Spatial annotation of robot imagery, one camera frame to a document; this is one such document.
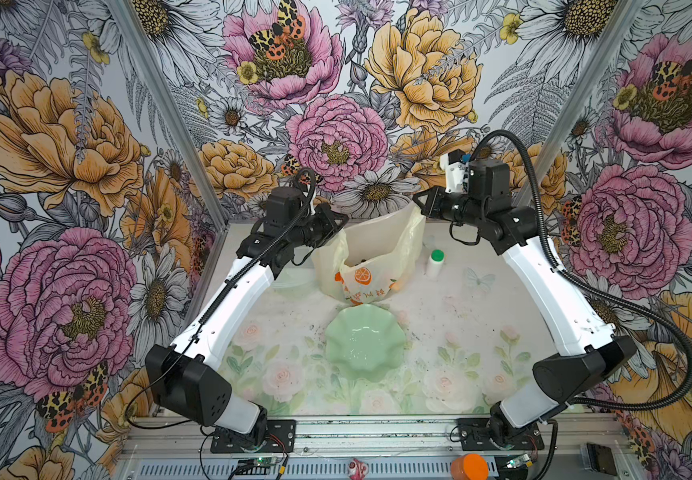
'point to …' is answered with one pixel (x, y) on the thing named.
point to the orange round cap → (471, 466)
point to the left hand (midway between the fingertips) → (349, 225)
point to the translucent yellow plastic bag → (369, 261)
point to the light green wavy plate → (365, 341)
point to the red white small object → (357, 470)
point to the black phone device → (601, 458)
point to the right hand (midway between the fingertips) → (413, 206)
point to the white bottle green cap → (435, 264)
